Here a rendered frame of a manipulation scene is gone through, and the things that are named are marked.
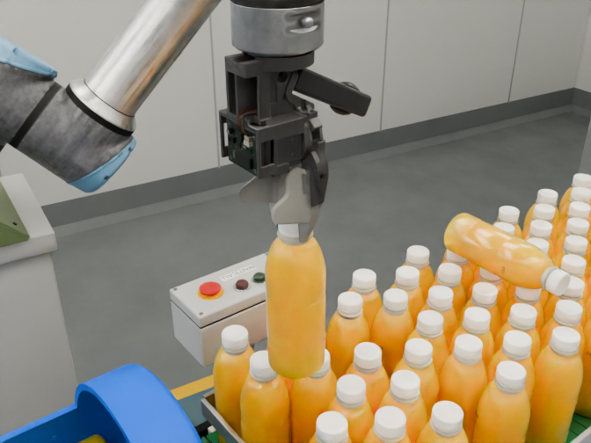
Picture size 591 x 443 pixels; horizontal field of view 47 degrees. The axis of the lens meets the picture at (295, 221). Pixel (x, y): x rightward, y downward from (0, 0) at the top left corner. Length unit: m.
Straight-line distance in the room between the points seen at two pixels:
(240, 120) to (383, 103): 3.76
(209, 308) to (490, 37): 4.00
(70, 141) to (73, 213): 2.40
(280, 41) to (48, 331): 0.99
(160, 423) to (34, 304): 0.76
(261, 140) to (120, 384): 0.31
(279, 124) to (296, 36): 0.09
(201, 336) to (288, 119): 0.51
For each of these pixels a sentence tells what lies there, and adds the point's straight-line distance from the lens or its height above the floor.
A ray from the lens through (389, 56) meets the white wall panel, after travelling 4.33.
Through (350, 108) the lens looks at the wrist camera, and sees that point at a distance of 0.74.
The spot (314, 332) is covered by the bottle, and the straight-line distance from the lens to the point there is 0.82.
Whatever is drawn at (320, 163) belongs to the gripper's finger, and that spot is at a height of 1.45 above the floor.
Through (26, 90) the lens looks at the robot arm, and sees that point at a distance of 1.34.
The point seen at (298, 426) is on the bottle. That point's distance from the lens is 1.02.
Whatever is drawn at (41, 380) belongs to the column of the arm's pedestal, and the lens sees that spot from 1.55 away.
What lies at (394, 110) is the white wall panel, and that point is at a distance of 4.48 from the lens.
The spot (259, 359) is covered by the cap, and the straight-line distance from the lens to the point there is 0.96.
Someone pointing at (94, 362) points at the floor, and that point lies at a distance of 2.78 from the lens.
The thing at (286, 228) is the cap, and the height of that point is 1.36.
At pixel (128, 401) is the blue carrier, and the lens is 0.74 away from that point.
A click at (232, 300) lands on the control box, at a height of 1.10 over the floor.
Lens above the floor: 1.73
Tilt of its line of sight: 29 degrees down
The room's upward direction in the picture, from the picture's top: straight up
